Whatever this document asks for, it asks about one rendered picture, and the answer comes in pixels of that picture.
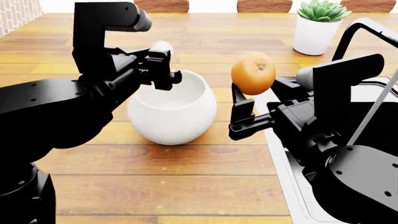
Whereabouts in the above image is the large white round bowl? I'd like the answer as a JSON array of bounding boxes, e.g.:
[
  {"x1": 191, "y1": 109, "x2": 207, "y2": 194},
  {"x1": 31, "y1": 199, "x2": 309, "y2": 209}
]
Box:
[{"x1": 127, "y1": 70, "x2": 218, "y2": 146}]

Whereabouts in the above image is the succulent in white pot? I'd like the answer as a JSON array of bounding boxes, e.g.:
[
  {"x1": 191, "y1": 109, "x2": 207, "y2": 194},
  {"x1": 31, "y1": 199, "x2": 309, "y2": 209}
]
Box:
[{"x1": 292, "y1": 0, "x2": 353, "y2": 57}]

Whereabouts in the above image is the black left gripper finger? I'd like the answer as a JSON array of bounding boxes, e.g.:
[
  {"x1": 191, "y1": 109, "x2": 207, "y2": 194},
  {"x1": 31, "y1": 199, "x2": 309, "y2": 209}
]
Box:
[
  {"x1": 148, "y1": 48, "x2": 172, "y2": 72},
  {"x1": 153, "y1": 69, "x2": 183, "y2": 91}
]

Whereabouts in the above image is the white kitchen sink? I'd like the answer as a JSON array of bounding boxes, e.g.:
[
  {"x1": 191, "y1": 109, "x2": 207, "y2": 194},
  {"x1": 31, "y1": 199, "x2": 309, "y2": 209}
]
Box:
[{"x1": 264, "y1": 75, "x2": 398, "y2": 224}]

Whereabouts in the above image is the wooden chair back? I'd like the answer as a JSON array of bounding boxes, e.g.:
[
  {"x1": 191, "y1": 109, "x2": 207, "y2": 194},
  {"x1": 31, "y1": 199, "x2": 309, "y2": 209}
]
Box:
[
  {"x1": 236, "y1": 0, "x2": 294, "y2": 13},
  {"x1": 133, "y1": 0, "x2": 190, "y2": 13},
  {"x1": 340, "y1": 0, "x2": 393, "y2": 13}
]

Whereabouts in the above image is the black sink faucet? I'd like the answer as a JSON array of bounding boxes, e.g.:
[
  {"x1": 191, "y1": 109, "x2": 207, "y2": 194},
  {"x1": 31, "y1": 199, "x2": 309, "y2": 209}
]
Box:
[{"x1": 331, "y1": 17, "x2": 398, "y2": 62}]

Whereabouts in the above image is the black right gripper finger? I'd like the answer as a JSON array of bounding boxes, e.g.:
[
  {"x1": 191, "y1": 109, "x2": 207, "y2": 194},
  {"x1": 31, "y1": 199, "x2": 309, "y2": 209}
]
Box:
[
  {"x1": 231, "y1": 82, "x2": 257, "y2": 125},
  {"x1": 269, "y1": 77, "x2": 312, "y2": 103}
]

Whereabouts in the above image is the small white round bowl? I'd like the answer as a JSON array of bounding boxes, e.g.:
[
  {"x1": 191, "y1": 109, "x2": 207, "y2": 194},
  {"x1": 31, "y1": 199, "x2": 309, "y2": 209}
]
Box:
[{"x1": 150, "y1": 40, "x2": 174, "y2": 51}]

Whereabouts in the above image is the orange fruit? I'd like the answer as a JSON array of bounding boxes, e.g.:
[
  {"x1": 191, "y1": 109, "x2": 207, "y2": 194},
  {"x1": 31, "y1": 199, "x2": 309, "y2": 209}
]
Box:
[{"x1": 231, "y1": 52, "x2": 277, "y2": 96}]

